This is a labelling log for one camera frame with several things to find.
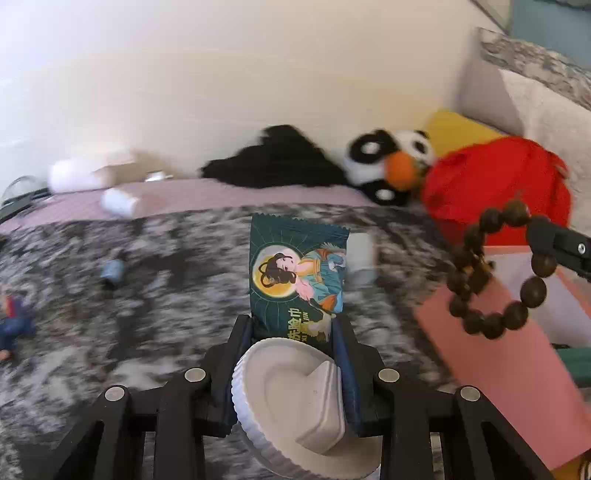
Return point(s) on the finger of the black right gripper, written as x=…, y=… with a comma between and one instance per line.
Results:
x=568, y=247

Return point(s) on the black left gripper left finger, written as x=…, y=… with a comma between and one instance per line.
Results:
x=108, y=440

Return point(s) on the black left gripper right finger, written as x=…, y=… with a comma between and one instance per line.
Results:
x=477, y=441

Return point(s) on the white jar lid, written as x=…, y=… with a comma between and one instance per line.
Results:
x=288, y=398

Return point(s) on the small blue label bottle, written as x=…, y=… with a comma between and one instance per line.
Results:
x=112, y=273

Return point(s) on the green face towel packet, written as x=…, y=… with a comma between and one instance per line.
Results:
x=297, y=271

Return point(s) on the blue toy figure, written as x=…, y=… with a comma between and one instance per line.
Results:
x=17, y=320

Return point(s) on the white cup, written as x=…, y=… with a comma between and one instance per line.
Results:
x=361, y=260

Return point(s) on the pink storage box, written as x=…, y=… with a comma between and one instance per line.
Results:
x=521, y=372

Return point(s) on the teal fuzzy sock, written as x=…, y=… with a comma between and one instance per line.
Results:
x=578, y=363

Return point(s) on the white folded quilt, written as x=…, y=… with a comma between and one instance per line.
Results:
x=562, y=127

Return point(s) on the patterned grey blanket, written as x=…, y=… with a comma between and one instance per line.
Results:
x=184, y=284

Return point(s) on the red bag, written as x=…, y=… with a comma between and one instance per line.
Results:
x=466, y=182

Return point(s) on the yellow pillow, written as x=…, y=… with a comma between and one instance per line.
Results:
x=450, y=131

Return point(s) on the floral pillow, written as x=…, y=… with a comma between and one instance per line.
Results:
x=550, y=68

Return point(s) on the cardboard box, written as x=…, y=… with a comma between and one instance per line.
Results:
x=130, y=166

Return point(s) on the pink bed sheet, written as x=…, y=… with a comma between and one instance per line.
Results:
x=172, y=196

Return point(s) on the black clothing pile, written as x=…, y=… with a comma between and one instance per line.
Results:
x=283, y=157

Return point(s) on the white tissue roll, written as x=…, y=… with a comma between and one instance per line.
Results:
x=80, y=174

